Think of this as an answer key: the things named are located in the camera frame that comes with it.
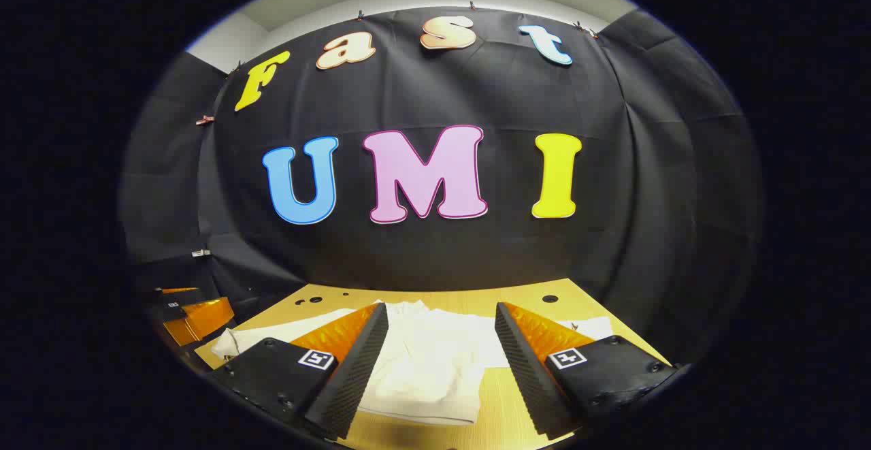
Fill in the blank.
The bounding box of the black backdrop cloth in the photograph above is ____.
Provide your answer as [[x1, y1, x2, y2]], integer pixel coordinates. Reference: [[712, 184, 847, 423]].
[[119, 6, 766, 369]]

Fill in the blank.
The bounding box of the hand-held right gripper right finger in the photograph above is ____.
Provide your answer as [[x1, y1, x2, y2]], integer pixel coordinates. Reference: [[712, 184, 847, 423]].
[[495, 302, 681, 440]]

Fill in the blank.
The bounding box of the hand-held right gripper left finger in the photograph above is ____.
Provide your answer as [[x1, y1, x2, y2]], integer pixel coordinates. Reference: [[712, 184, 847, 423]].
[[204, 302, 390, 440]]

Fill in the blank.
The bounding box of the white sweater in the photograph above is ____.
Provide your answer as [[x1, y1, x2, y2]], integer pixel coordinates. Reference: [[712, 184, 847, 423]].
[[211, 300, 613, 427]]

